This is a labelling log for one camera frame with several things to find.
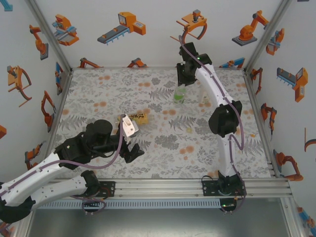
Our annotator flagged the floral print tablecloth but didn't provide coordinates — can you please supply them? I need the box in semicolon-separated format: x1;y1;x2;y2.
50;68;272;179

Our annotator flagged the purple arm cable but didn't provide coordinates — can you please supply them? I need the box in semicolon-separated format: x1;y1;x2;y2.
179;36;247;213
0;127;124;216

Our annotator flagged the grey metal base plate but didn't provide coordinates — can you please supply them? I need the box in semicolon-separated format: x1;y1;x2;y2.
24;197;292;237

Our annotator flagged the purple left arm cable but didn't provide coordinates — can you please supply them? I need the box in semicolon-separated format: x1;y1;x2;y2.
0;127;124;216

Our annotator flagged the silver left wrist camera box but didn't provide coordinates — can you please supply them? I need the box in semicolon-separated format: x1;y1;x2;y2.
121;114;140;138

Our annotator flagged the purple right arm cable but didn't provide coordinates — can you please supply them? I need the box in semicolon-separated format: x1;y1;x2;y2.
179;36;247;213

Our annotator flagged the thin aluminium frame rail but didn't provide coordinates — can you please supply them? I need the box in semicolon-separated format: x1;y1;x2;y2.
71;65;245;71

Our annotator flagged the white slotted cable duct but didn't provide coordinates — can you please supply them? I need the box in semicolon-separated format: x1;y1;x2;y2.
34;199;221;210

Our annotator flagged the aluminium side frame rail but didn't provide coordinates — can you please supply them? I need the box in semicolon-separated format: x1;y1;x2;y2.
45;69;75;154
243;70;282;178

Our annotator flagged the yellow label drink bottle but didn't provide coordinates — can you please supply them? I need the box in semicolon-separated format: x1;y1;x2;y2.
116;112;150;126

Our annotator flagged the aluminium frame post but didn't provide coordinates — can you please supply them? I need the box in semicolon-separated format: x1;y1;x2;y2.
278;197;306;237
243;0;294;73
24;0;74;74

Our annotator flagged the long aluminium frame rail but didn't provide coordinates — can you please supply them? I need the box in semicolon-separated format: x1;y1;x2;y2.
48;178;293;199

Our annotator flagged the small circuit board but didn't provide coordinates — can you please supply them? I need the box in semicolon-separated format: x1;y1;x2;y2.
220;197;236;208

